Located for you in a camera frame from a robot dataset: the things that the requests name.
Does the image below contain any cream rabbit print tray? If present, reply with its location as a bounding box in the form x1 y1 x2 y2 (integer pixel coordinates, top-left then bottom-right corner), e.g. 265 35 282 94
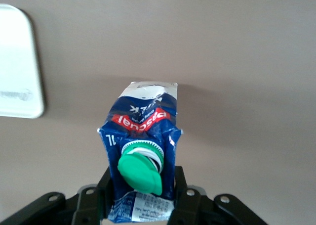
0 3 46 119

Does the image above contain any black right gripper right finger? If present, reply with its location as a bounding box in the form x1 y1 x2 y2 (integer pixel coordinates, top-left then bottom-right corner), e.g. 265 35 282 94
169 165 269 225

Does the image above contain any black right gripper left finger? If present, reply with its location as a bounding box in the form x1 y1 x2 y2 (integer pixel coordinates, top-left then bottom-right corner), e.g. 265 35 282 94
0 165 116 225

